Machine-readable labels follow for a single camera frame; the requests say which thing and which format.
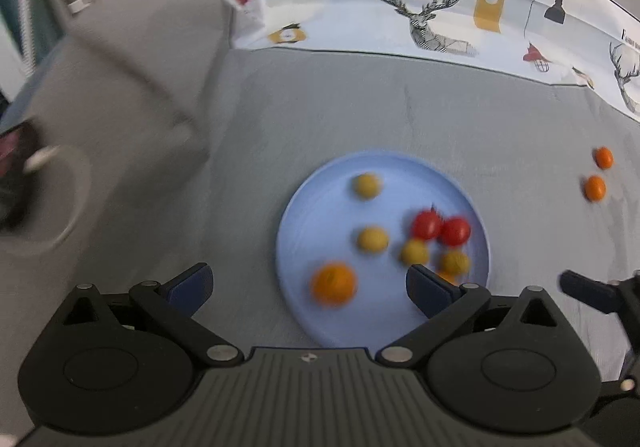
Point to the orange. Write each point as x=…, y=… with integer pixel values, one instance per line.
x=604, y=157
x=595, y=188
x=333, y=283
x=447, y=276

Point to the dark object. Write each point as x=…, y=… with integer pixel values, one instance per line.
x=17, y=177

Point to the red tomato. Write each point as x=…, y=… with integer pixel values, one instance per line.
x=426, y=225
x=455, y=231

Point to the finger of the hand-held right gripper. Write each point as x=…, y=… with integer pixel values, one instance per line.
x=585, y=287

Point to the yellow round fruit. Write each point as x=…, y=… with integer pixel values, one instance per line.
x=367, y=185
x=414, y=252
x=373, y=239
x=455, y=262

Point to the deer printed white cloth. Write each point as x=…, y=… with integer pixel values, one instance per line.
x=400, y=2

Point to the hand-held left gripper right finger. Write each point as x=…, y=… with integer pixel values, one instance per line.
x=425, y=289

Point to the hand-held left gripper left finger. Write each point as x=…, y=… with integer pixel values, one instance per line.
x=190, y=287

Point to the light blue plate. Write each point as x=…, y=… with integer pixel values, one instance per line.
x=325, y=207

